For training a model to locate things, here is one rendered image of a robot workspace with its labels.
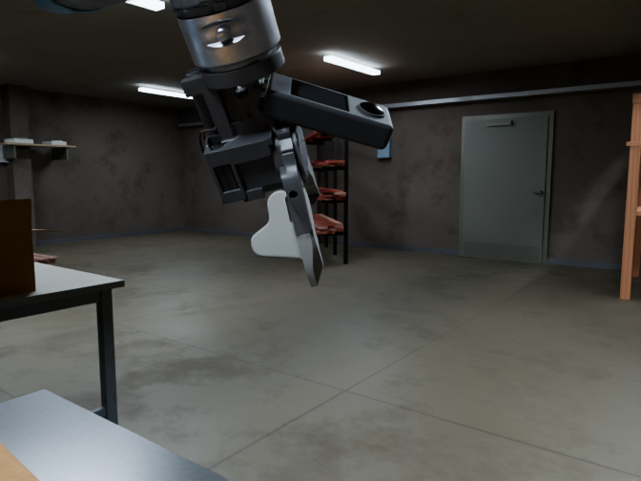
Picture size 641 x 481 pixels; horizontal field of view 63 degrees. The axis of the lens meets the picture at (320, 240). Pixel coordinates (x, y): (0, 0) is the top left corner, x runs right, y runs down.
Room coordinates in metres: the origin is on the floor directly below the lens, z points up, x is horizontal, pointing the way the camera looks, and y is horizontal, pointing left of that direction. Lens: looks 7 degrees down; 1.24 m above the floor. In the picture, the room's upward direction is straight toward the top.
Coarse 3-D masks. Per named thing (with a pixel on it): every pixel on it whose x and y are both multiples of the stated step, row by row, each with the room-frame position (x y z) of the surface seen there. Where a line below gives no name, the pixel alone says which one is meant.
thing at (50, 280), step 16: (48, 272) 2.51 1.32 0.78; (64, 272) 2.51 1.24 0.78; (80, 272) 2.51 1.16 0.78; (48, 288) 2.14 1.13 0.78; (64, 288) 2.14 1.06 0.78; (80, 288) 2.16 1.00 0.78; (96, 288) 2.22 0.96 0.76; (112, 288) 2.27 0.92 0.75; (0, 304) 1.91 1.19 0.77; (16, 304) 1.96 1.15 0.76; (32, 304) 2.05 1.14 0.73; (48, 304) 2.10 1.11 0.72; (64, 304) 2.15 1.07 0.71; (80, 304) 2.21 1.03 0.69; (96, 304) 2.30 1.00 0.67; (112, 304) 2.31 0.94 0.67; (0, 320) 1.95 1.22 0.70; (112, 320) 2.31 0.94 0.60; (112, 336) 2.31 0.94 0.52; (112, 352) 2.30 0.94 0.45; (112, 368) 2.30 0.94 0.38; (112, 384) 2.30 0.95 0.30; (112, 400) 2.30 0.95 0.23; (112, 416) 2.29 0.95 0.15
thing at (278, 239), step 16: (304, 192) 0.47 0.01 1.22; (272, 208) 0.47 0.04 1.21; (272, 224) 0.47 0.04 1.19; (288, 224) 0.47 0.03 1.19; (256, 240) 0.47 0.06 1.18; (272, 240) 0.47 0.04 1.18; (288, 240) 0.47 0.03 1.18; (304, 240) 0.46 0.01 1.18; (272, 256) 0.47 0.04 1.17; (288, 256) 0.47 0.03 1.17; (304, 256) 0.47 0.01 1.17; (320, 256) 0.48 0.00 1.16; (320, 272) 0.48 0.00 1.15
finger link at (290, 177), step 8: (288, 152) 0.46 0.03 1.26; (288, 160) 0.46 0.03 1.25; (296, 160) 0.46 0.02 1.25; (280, 168) 0.46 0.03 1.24; (288, 168) 0.45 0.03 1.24; (296, 168) 0.45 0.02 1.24; (280, 176) 0.45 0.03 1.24; (288, 176) 0.45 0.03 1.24; (296, 176) 0.45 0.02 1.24; (288, 184) 0.45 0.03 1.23; (296, 184) 0.45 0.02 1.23; (288, 192) 0.45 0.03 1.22; (296, 192) 0.45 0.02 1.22; (288, 200) 0.46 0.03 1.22; (296, 200) 0.45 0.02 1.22; (304, 200) 0.45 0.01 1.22; (296, 208) 0.45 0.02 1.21; (304, 208) 0.45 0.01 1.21; (296, 216) 0.46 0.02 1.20; (304, 216) 0.45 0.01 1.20; (296, 224) 0.46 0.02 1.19; (304, 224) 0.46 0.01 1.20; (296, 232) 0.46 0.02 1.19; (304, 232) 0.46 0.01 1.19
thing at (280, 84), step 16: (272, 80) 0.46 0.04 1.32; (288, 80) 0.48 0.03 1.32; (272, 96) 0.45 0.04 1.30; (288, 96) 0.45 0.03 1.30; (304, 96) 0.46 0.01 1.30; (320, 96) 0.47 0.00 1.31; (336, 96) 0.48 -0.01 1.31; (352, 96) 0.49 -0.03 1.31; (272, 112) 0.45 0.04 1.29; (288, 112) 0.45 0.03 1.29; (304, 112) 0.45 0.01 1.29; (320, 112) 0.45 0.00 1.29; (336, 112) 0.45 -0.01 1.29; (352, 112) 0.46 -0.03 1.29; (368, 112) 0.47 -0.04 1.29; (384, 112) 0.48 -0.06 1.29; (320, 128) 0.46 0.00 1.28; (336, 128) 0.46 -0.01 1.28; (352, 128) 0.46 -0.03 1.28; (368, 128) 0.46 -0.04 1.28; (384, 128) 0.46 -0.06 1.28; (368, 144) 0.47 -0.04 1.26; (384, 144) 0.47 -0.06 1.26
